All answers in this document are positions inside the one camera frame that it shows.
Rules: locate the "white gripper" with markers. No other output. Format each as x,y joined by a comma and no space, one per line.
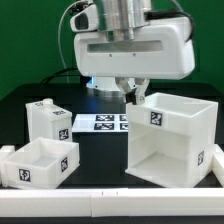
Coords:
161,50

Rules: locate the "white marker tag plate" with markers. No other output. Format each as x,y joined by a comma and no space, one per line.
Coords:
100,123

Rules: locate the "white drawer tray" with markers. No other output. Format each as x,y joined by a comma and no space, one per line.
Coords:
41,164

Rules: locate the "white rail block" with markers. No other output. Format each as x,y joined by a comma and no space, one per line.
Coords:
5,151
218,164

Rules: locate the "white left rail block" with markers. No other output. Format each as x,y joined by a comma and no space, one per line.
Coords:
5,151

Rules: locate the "white right rail block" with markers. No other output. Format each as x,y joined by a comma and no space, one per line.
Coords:
218,164

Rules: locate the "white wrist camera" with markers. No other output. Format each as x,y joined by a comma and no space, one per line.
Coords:
86,19

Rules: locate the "white front rail bar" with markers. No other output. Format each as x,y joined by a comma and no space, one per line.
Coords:
112,202

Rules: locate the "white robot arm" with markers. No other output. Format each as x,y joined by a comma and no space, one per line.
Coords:
119,18

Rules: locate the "large white drawer housing box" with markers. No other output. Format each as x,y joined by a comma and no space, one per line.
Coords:
171,139

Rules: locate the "white drawer with knob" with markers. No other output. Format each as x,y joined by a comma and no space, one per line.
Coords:
47,120

